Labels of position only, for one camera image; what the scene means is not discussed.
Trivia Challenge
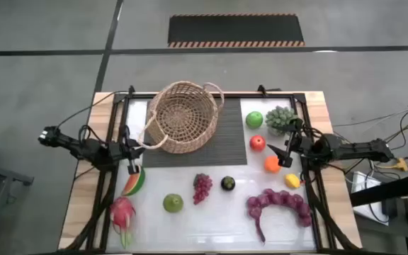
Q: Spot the purple red onion string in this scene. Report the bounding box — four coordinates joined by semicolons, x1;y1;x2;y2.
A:
246;188;313;244

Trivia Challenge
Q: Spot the dark purple mangosteen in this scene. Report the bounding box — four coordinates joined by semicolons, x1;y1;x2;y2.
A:
220;175;237;192

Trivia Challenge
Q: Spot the black hazard-striped floor mat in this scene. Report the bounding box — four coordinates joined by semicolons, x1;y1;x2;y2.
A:
167;13;306;49

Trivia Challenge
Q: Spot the watermelon slice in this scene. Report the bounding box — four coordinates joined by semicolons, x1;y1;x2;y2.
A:
121;165;147;197

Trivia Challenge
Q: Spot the black metal table frame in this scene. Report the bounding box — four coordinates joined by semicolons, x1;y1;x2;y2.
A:
62;84;361;254

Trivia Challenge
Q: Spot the bright green apple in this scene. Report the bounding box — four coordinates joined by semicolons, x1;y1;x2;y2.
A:
245;110;264;130

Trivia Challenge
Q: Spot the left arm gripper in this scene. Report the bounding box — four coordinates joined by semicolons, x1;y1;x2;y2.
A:
117;123;147;175

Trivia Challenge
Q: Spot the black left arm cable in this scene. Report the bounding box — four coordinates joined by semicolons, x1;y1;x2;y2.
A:
55;90;130;130

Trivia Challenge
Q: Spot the woven wicker basket with handles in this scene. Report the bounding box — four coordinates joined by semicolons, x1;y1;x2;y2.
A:
138;80;225;155

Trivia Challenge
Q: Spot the red grape bunch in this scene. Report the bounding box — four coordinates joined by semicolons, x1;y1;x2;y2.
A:
193;173;214;205

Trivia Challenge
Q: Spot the yellow lemon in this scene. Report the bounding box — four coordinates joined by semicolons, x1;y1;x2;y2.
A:
283;173;301;190

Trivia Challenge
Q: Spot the red apple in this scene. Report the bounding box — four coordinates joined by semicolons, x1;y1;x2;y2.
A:
249;134;267;153

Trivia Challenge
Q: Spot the yellow power plug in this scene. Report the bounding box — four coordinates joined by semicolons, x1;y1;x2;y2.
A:
384;157;408;173

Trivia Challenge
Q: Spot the olive green pear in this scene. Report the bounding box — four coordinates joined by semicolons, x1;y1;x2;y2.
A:
162;193;184;214

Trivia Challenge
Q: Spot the potted green succulent plant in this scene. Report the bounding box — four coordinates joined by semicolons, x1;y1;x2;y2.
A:
264;105;299;137

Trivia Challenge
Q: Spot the pink dragon fruit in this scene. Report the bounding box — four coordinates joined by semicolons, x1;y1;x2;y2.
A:
109;196;137;249

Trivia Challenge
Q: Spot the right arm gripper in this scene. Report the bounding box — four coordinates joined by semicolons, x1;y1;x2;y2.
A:
266;118;313;168

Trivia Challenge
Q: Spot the dark grey ribbed placemat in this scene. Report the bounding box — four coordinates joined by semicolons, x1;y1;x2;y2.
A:
142;98;248;169

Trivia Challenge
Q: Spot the glossy white table sheet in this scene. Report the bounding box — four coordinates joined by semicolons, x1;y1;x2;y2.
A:
106;97;317;253

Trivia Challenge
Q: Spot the white box on floor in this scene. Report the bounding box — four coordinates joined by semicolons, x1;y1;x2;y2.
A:
351;171;391;226

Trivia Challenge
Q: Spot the orange fruit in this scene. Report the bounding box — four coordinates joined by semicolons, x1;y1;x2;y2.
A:
263;155;283;174

